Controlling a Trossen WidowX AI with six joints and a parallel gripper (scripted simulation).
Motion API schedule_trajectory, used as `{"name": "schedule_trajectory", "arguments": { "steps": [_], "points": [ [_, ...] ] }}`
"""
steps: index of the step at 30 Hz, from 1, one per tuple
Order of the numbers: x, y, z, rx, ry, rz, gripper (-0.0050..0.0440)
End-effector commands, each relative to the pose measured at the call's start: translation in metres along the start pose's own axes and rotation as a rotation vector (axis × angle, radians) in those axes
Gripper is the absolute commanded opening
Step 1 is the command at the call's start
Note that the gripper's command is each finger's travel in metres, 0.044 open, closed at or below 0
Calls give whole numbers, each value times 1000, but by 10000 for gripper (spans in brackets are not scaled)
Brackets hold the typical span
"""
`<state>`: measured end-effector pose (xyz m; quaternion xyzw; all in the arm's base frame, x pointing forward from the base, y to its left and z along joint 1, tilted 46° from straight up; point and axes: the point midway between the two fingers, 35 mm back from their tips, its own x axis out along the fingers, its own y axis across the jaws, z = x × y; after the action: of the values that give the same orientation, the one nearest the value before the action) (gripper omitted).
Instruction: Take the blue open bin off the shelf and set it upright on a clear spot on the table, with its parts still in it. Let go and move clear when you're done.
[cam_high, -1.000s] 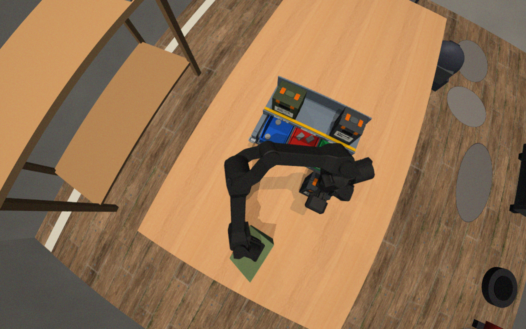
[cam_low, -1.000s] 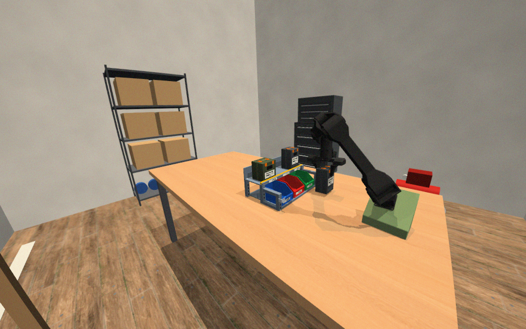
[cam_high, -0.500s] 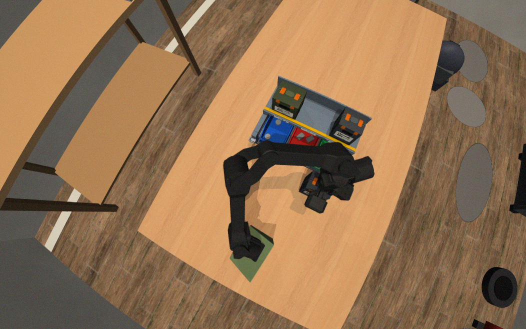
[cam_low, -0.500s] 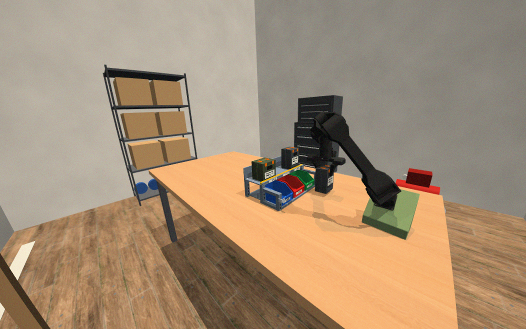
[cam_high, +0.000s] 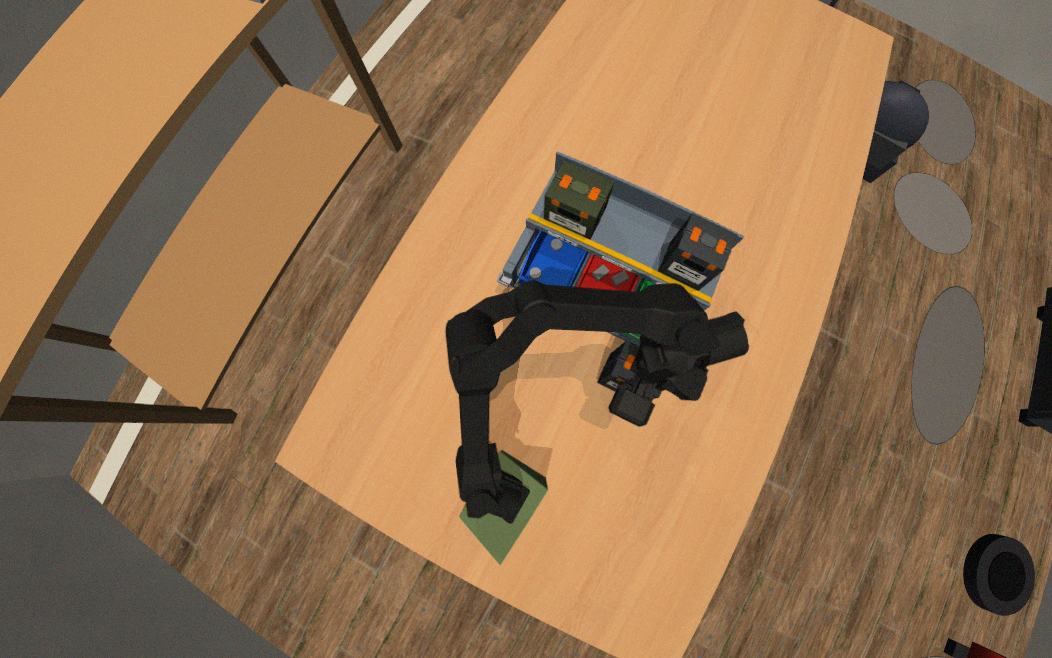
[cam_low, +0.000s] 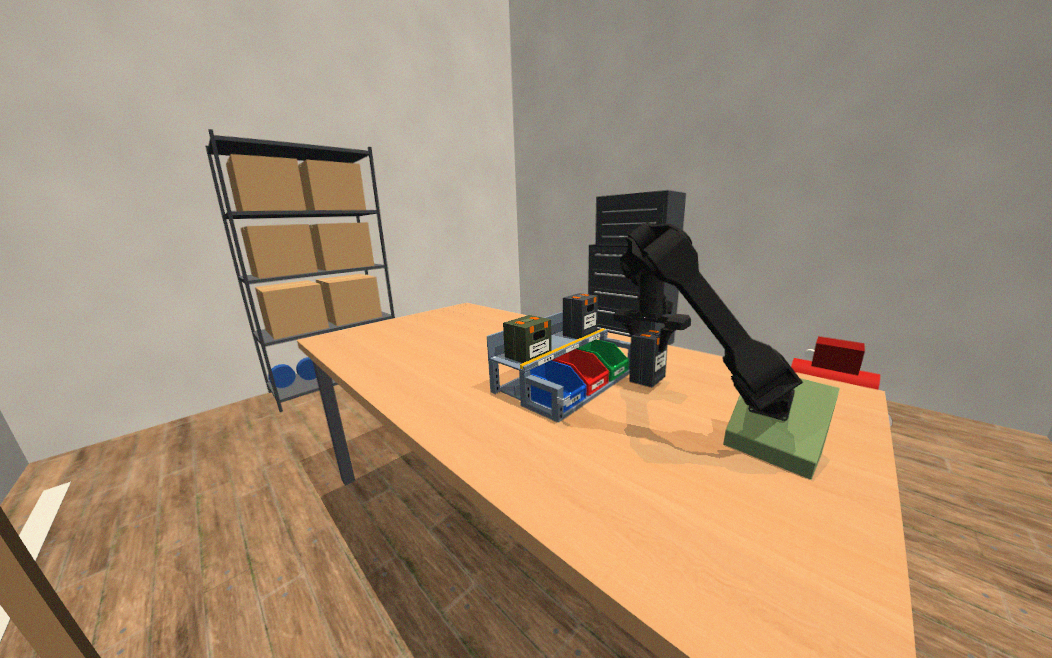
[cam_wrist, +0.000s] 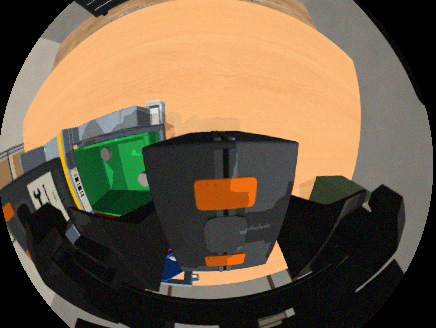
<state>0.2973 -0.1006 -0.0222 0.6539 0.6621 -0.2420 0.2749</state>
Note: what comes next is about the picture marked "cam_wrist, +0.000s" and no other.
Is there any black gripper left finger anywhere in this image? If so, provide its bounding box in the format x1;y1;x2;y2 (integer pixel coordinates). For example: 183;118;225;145
67;200;169;292

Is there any green open bin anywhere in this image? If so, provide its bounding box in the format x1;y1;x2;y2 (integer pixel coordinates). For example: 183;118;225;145
74;131;159;216

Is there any blue bin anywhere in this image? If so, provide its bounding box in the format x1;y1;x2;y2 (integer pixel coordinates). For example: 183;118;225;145
162;250;184;281

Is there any grey metal bin rack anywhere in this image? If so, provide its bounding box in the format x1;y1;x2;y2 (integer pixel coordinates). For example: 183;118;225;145
19;99;200;287

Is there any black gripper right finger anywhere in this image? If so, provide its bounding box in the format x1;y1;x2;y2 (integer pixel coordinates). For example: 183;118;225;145
277;190;367;280

